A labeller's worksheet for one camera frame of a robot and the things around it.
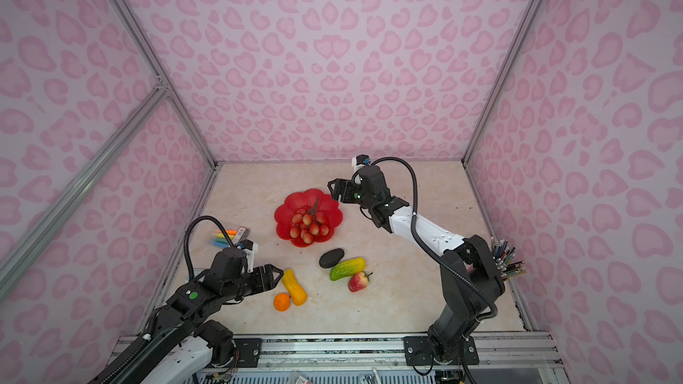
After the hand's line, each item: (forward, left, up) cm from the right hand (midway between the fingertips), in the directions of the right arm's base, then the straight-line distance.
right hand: (339, 182), depth 84 cm
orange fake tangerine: (-31, +17, -19) cm, 40 cm away
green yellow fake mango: (-21, -3, -17) cm, 27 cm away
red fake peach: (-25, -7, -19) cm, 32 cm away
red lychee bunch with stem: (-6, +11, -16) cm, 20 cm away
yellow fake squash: (-28, +12, -19) cm, 36 cm away
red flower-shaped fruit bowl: (+4, +6, -19) cm, 20 cm away
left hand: (-25, +18, -11) cm, 32 cm away
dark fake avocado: (-17, +3, -18) cm, 25 cm away
